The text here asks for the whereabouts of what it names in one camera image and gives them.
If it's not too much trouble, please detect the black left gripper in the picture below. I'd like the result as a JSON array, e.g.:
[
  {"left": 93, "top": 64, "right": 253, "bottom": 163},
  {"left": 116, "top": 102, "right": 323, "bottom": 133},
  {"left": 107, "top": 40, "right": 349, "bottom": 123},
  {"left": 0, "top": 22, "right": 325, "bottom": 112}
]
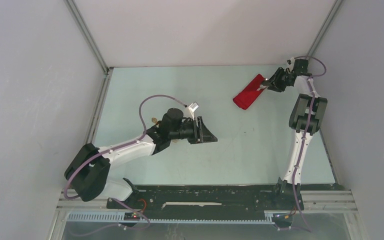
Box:
[{"left": 169, "top": 116, "right": 217, "bottom": 145}]

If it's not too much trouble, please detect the red cloth napkin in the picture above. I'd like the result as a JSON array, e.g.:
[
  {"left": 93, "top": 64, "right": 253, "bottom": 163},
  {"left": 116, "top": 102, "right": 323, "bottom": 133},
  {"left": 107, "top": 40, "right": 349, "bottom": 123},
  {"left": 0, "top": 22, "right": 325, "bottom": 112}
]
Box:
[{"left": 232, "top": 74, "right": 266, "bottom": 110}]

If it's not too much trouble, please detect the wooden fork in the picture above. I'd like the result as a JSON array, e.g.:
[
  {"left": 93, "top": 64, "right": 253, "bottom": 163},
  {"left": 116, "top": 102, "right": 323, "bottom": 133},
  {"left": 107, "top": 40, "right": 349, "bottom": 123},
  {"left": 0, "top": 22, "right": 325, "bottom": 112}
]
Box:
[{"left": 151, "top": 117, "right": 179, "bottom": 143}]

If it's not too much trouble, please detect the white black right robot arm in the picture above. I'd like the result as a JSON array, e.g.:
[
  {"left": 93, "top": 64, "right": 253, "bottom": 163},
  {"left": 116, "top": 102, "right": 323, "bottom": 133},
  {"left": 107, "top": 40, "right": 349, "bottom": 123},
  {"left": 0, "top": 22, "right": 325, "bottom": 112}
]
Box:
[{"left": 260, "top": 56, "right": 328, "bottom": 209}]

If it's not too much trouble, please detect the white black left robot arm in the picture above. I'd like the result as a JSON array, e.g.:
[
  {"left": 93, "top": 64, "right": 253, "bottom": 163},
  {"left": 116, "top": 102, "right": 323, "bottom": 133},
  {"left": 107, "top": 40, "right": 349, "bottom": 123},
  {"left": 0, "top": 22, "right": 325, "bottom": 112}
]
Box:
[{"left": 64, "top": 102, "right": 218, "bottom": 208}]

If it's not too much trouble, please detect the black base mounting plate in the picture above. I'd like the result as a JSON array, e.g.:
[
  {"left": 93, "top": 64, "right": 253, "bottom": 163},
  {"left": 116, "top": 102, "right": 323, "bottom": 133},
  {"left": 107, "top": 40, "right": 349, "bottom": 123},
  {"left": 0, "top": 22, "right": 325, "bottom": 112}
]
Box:
[{"left": 106, "top": 184, "right": 304, "bottom": 220}]

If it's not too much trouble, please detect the aluminium corner frame post right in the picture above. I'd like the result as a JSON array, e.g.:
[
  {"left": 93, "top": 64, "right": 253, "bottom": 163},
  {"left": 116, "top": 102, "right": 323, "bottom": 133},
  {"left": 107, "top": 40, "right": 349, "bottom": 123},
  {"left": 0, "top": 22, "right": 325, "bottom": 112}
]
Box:
[{"left": 307, "top": 0, "right": 345, "bottom": 57}]

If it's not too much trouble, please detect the aluminium corner frame post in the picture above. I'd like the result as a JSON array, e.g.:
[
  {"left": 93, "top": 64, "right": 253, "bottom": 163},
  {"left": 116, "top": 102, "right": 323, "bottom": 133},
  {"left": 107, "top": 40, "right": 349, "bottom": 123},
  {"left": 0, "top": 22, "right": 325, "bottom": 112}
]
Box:
[
  {"left": 64, "top": 0, "right": 110, "bottom": 74},
  {"left": 307, "top": 0, "right": 345, "bottom": 57}
]

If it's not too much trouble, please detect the aluminium front rail frame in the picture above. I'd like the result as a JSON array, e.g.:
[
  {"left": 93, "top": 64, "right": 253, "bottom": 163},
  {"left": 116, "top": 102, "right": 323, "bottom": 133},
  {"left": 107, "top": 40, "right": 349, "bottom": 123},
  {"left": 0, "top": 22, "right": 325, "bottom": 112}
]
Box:
[{"left": 56, "top": 190, "right": 358, "bottom": 214}]

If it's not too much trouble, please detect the grey slotted cable duct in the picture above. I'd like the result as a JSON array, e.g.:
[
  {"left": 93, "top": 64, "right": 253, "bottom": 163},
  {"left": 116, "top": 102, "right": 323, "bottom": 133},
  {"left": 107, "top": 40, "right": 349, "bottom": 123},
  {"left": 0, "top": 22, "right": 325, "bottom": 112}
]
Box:
[{"left": 66, "top": 211, "right": 274, "bottom": 225}]

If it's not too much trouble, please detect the aluminium corner frame post left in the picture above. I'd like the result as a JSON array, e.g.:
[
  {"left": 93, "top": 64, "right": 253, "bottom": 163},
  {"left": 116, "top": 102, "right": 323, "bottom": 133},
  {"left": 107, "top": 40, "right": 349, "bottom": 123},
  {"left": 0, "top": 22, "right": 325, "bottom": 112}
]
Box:
[{"left": 64, "top": 0, "right": 110, "bottom": 74}]

